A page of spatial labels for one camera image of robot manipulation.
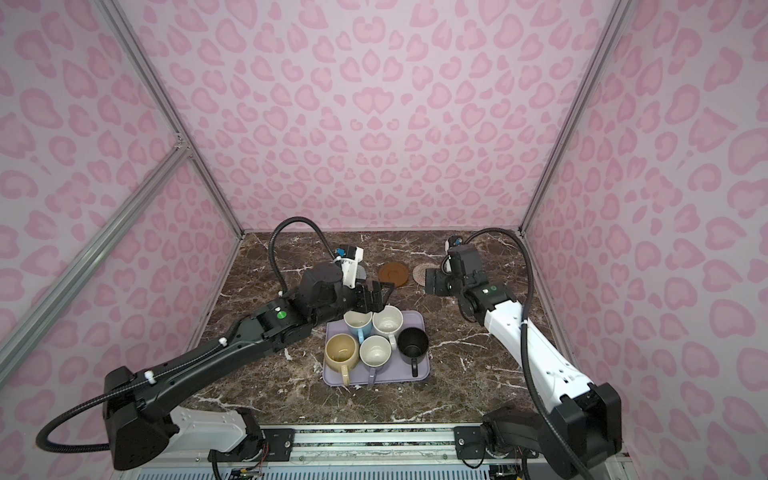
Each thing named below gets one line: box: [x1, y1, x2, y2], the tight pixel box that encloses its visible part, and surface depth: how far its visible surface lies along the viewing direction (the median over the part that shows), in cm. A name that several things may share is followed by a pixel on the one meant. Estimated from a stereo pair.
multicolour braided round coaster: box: [412, 263, 441, 287], surface depth 109 cm
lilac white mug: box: [359, 335, 392, 385], surface depth 84 cm
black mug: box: [397, 327, 429, 377], surface depth 83 cm
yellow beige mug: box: [325, 333, 360, 387], surface depth 82 cm
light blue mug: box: [343, 310, 373, 344], surface depth 85 cm
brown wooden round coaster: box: [378, 262, 409, 288], surface depth 109 cm
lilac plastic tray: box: [323, 310, 431, 386], surface depth 84 cm
